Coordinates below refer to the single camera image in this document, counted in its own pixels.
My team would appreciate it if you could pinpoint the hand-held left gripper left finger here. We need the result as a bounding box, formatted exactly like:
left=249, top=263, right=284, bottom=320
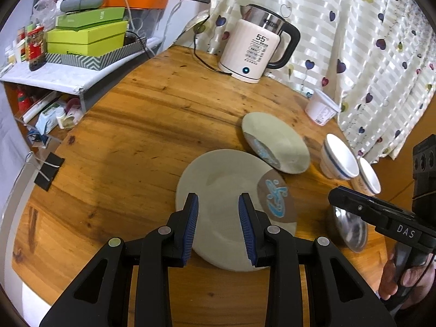
left=39, top=192, right=200, bottom=327

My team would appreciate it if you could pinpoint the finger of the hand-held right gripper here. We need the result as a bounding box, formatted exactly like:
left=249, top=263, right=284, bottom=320
left=328, top=186, right=386, bottom=228

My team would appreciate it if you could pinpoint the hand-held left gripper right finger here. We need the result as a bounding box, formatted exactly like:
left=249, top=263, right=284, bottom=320
left=238, top=192, right=397, bottom=327

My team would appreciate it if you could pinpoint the white bowl blue stripe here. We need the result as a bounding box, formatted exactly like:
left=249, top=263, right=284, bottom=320
left=351, top=157, right=381, bottom=196
left=320, top=134, right=361, bottom=180

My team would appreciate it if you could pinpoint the stainless steel bowl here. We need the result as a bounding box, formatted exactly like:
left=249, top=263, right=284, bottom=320
left=329, top=204, right=369, bottom=253

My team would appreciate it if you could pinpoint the large grey plate blue print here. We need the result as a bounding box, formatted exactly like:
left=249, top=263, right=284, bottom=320
left=175, top=149, right=297, bottom=272

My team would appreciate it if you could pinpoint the small grey plate blue print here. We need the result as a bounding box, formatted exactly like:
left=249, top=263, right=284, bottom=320
left=241, top=112, right=311, bottom=175

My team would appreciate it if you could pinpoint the person's right hand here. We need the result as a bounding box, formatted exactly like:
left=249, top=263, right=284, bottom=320
left=379, top=251, right=436, bottom=311

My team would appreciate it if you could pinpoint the white plastic tub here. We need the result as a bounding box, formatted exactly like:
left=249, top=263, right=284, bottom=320
left=305, top=89, right=341, bottom=126

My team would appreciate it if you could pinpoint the black binder clip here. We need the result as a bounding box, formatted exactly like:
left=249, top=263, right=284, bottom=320
left=25, top=152, right=65, bottom=191

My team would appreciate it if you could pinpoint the heart print striped curtain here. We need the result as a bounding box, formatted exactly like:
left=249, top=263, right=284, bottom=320
left=208, top=0, right=436, bottom=164

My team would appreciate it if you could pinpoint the white wipes packet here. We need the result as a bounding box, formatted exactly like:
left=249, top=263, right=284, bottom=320
left=36, top=102, right=66, bottom=134

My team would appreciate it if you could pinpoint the white electric kettle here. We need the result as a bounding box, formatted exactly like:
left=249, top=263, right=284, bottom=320
left=218, top=3, right=301, bottom=84

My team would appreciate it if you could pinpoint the white shelf unit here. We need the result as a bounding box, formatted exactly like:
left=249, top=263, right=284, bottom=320
left=0, top=37, right=164, bottom=144

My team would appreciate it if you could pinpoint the grey chevron pattern tray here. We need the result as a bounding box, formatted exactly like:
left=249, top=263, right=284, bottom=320
left=44, top=37, right=148, bottom=72

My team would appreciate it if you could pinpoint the red bottle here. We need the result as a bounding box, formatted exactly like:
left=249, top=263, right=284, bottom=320
left=17, top=87, right=31, bottom=112

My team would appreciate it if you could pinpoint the clear plastic box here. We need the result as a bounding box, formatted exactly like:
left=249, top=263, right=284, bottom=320
left=126, top=7, right=161, bottom=40

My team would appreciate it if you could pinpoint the green boxes stack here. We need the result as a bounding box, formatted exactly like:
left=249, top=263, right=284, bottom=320
left=46, top=20, right=129, bottom=57

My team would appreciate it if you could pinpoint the dark green flat box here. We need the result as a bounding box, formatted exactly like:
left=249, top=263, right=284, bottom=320
left=55, top=7, right=126, bottom=31

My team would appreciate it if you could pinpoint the red label jar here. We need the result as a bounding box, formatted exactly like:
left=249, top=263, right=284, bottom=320
left=25, top=25, right=46, bottom=72

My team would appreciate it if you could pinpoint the grey pouch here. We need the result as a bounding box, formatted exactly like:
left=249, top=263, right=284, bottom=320
left=59, top=0, right=106, bottom=11

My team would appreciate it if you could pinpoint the clear plastic bag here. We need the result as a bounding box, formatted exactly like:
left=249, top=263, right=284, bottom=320
left=32, top=0, right=57, bottom=24

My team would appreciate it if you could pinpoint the black kettle power cable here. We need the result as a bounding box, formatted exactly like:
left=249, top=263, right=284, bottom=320
left=192, top=24, right=233, bottom=75

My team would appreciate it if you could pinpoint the white cable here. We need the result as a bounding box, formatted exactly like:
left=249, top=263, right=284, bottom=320
left=112, top=0, right=137, bottom=32

